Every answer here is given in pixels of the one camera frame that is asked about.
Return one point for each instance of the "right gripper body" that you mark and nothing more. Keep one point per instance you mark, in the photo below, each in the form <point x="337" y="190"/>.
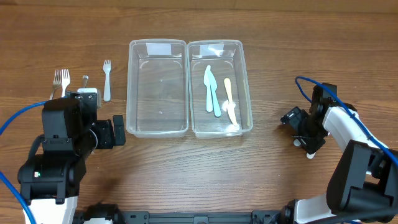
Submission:
<point x="306" y="134"/>

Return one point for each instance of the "pale blue plastic fork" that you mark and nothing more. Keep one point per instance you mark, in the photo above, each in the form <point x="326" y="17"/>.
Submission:
<point x="107" y="86"/>

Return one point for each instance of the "yellow plastic knife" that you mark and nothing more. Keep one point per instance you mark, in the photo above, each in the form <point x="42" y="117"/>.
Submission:
<point x="230" y="106"/>

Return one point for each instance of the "pale blue knife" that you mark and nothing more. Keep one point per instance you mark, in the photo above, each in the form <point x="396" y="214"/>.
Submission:
<point x="206" y="81"/>
<point x="213" y="87"/>

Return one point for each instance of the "pale blue knife angled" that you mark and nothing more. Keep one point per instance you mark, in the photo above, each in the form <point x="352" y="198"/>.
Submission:
<point x="297" y="142"/>

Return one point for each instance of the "cream plastic knife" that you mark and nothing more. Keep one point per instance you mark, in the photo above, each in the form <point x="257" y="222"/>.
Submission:
<point x="310" y="156"/>

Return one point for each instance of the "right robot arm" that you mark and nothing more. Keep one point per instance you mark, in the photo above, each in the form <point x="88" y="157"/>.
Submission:
<point x="363" y="187"/>

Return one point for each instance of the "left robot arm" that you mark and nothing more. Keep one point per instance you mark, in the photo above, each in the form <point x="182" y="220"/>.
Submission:
<point x="56" y="164"/>

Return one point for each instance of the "left clear plastic container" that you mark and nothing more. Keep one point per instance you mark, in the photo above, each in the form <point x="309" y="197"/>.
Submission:
<point x="157" y="89"/>

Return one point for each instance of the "clear plastic container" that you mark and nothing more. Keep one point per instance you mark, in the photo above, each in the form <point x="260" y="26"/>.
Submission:
<point x="227" y="60"/>
<point x="157" y="89"/>

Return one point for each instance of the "right clear plastic container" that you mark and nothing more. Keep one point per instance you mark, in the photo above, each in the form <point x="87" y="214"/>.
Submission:
<point x="227" y="60"/>

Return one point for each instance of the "silver metal fork upside down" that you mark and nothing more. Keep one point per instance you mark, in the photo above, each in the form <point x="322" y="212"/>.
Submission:
<point x="84" y="81"/>

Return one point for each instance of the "white plastic fork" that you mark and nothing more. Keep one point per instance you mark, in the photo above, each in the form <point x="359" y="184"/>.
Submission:
<point x="65" y="80"/>

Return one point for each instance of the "silver metal fork far left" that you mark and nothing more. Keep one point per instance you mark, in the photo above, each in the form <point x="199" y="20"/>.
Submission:
<point x="57" y="82"/>

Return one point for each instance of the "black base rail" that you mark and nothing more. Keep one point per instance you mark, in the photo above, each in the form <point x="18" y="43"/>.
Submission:
<point x="256" y="216"/>

